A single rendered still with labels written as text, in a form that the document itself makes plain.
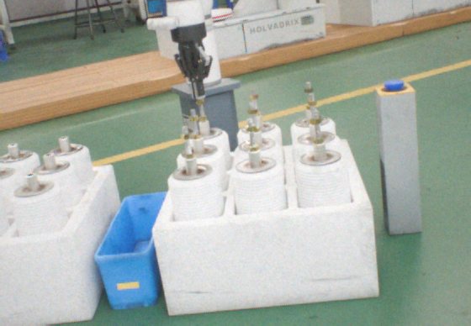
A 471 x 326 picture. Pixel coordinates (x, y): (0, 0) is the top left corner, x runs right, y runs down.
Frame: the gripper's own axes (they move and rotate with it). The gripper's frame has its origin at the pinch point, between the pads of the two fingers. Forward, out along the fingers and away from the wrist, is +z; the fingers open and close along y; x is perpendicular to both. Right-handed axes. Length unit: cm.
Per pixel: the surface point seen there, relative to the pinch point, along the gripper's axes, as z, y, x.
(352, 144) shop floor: 35, 21, -64
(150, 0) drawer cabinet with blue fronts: 13, 478, -230
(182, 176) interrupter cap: 10.0, -19.1, 16.9
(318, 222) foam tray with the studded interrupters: 19.3, -38.1, 1.9
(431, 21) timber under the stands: 31, 131, -240
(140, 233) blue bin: 33.0, 12.4, 14.5
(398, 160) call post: 18.3, -30.8, -27.0
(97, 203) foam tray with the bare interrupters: 19.8, 6.5, 25.0
